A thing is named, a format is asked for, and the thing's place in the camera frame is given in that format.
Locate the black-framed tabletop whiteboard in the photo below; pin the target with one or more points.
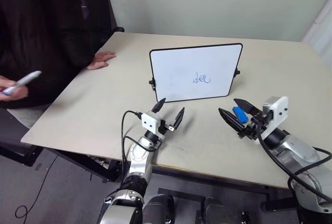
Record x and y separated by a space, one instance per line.
181 66

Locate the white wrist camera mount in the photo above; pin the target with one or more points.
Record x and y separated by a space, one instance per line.
150 121
280 112

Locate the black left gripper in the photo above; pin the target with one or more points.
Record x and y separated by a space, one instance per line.
166 126

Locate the person in black clothing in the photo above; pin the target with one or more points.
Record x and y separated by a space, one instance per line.
39 27

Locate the black office chair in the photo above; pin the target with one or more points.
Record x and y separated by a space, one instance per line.
101 6

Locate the person's right hand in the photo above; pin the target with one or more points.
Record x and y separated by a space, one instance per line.
18 94

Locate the black metal table frame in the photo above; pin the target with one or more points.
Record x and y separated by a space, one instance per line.
85 163

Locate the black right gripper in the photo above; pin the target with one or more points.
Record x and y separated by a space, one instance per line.
255 128

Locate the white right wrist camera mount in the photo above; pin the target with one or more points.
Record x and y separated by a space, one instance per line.
280 112

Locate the white whiteboard marker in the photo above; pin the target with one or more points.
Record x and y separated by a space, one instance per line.
28 77

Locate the person's left hand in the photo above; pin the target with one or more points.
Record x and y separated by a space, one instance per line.
101 59

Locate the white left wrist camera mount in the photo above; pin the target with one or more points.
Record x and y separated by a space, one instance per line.
150 121

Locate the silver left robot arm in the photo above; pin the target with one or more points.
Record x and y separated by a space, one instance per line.
137 156

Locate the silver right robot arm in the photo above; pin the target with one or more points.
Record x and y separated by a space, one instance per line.
298 148

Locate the dark rounded shape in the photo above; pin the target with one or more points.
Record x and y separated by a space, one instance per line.
158 209
215 209

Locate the blue whiteboard eraser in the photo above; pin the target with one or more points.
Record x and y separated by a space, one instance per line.
239 113

